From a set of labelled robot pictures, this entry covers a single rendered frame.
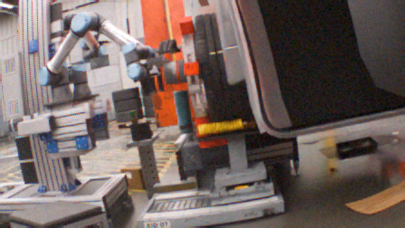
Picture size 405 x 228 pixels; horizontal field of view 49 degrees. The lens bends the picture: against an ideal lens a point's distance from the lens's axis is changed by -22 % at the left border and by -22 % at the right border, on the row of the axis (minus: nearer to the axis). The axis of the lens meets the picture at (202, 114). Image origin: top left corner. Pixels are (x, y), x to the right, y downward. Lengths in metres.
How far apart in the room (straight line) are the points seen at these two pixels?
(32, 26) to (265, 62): 3.10
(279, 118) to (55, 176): 3.05
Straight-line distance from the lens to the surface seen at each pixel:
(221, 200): 3.02
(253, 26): 0.41
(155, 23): 3.67
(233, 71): 2.30
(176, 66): 3.18
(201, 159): 3.46
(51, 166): 3.40
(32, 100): 3.42
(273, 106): 0.40
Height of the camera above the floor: 0.79
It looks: 4 degrees down
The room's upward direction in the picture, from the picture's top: 9 degrees counter-clockwise
